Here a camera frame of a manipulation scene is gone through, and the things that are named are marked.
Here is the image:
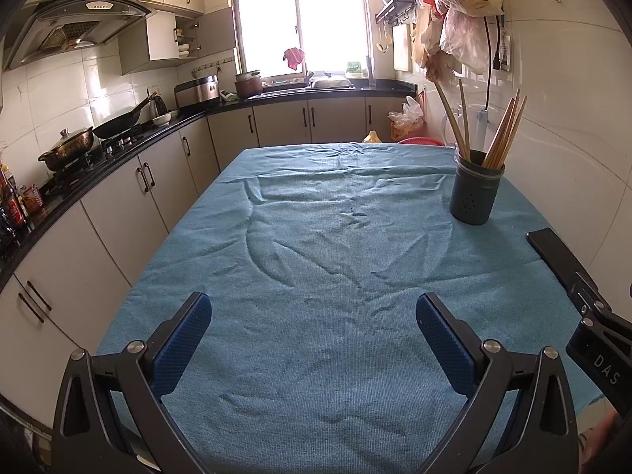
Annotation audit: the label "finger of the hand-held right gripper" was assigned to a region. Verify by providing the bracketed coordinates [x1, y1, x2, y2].
[565, 271, 632, 401]

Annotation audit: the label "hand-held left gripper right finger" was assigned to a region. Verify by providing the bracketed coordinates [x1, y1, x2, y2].
[416, 292, 578, 474]

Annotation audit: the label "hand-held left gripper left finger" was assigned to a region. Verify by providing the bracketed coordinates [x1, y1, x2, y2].
[51, 291, 213, 474]

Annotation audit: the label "dark grey utensil holder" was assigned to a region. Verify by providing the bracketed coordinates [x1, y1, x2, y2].
[449, 148, 505, 225]

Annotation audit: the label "bunch of wooden chopsticks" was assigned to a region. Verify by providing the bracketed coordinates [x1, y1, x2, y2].
[433, 78, 528, 169]

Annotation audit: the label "beige base cabinets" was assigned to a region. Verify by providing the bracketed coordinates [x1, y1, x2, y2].
[0, 96, 425, 425]

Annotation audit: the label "blue table cloth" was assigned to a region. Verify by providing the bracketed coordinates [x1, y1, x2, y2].
[96, 142, 606, 474]

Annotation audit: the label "red plastic basin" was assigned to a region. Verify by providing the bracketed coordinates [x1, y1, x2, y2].
[397, 135, 445, 148]

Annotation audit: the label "gas stove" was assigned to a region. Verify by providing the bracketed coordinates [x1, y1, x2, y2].
[49, 126, 149, 179]

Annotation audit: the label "black kitchen countertop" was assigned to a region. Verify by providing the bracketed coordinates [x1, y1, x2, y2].
[0, 81, 420, 282]

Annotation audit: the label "clear glass pitcher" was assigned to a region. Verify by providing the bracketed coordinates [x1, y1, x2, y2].
[442, 103, 489, 151]

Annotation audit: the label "condiment bottles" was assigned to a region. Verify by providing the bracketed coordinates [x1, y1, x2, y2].
[0, 160, 45, 245]

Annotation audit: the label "lidded cooking pot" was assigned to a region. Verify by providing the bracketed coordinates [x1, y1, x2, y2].
[38, 127, 94, 171]

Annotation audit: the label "black wok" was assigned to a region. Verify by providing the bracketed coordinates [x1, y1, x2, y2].
[93, 91, 159, 139]

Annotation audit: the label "orange bin with bag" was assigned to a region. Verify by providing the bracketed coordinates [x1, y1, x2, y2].
[387, 96, 426, 140]

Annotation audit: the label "silver rice cooker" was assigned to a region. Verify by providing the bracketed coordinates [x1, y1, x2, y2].
[174, 75, 220, 109]

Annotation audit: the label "brown cooking pot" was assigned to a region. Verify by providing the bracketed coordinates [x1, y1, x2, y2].
[234, 70, 264, 100]

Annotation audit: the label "metal pot lid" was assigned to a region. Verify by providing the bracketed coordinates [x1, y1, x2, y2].
[311, 75, 354, 90]

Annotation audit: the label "black power plug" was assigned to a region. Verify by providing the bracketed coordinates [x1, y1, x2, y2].
[491, 16, 502, 73]

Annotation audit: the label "white cutting board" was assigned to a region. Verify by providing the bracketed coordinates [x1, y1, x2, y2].
[392, 24, 413, 72]

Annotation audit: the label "clear hanging plastic bags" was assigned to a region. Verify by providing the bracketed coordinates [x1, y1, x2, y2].
[410, 5, 487, 82]

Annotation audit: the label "steel range hood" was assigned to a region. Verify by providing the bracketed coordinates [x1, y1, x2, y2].
[2, 0, 159, 71]

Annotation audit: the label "kitchen window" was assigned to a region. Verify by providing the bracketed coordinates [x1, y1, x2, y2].
[229, 0, 376, 80]

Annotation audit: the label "black cable with plug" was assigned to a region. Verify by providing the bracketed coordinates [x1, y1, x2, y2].
[478, 15, 495, 125]

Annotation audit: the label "open wall cabinet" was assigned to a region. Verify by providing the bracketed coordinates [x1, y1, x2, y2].
[118, 7, 237, 76]

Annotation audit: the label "black wall rack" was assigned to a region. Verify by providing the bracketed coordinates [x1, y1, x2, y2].
[375, 0, 418, 25]

